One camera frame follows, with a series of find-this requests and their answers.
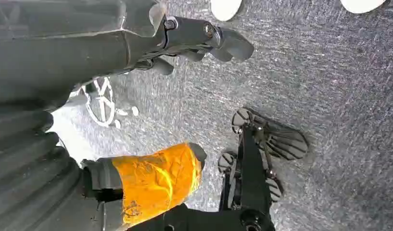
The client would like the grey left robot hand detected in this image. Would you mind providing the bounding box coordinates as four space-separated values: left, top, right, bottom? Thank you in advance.
0 0 255 231

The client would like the white round furniture foot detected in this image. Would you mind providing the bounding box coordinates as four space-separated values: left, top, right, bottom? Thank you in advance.
340 0 388 14
210 0 243 22

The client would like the ribbed grey left arm sleeve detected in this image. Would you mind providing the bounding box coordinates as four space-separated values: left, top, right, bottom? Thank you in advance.
0 107 103 231

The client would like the black robot foot striped sole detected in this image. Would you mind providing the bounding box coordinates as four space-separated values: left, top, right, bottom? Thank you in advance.
231 107 309 161
217 151 284 205

